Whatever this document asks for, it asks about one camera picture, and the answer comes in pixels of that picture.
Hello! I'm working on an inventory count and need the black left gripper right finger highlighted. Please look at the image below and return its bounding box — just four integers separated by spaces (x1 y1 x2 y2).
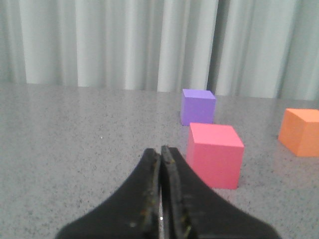
160 145 279 239

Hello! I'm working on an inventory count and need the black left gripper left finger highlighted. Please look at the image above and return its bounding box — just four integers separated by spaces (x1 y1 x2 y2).
56 148 160 239

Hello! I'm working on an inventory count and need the orange foam cube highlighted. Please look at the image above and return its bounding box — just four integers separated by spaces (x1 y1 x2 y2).
278 108 319 157

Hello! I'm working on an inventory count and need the pink foam cube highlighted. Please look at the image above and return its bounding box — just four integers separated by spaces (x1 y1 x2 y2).
186 122 244 189

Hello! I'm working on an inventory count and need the purple foam cube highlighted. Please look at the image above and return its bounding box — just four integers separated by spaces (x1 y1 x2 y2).
180 89 216 126

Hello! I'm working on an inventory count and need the grey pleated curtain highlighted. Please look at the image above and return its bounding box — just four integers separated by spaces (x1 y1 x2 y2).
0 0 319 100

